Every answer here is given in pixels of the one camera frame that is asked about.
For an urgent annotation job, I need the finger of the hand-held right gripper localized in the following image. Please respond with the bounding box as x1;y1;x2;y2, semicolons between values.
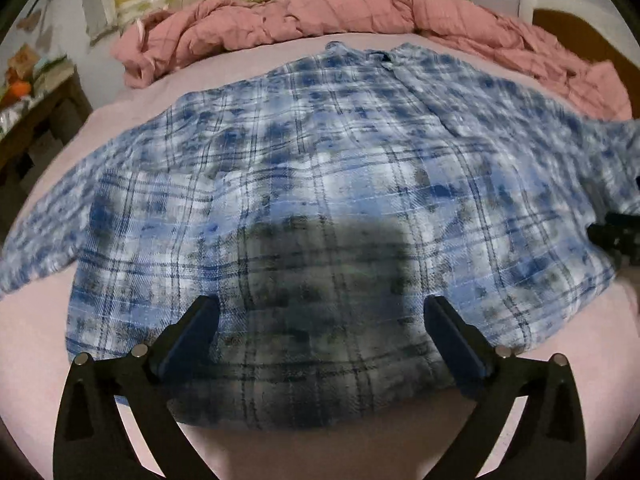
587;212;640;262

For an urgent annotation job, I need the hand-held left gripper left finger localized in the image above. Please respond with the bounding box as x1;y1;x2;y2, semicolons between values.
52;295;221;480

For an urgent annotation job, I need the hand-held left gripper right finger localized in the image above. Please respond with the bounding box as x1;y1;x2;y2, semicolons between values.
423;295;589;480

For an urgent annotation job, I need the blue plaid shirt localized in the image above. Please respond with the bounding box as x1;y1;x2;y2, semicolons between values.
0;41;640;431

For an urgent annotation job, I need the white framed wooden headboard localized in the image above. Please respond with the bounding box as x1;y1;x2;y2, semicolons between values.
519;0;640;106

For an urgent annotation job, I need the wooden side table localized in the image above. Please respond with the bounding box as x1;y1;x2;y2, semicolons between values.
0;67;93;241

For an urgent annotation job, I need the orange toy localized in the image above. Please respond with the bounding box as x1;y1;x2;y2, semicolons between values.
4;79;35;107

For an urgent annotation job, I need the clutter of papers and wrappers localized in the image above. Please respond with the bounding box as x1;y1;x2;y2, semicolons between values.
0;44;76;133

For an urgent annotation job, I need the pink quilt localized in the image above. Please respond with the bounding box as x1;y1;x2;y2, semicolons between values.
111;0;633;122

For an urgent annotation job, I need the wall hung bottle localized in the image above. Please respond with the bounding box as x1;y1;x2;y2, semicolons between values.
17;0;63;31

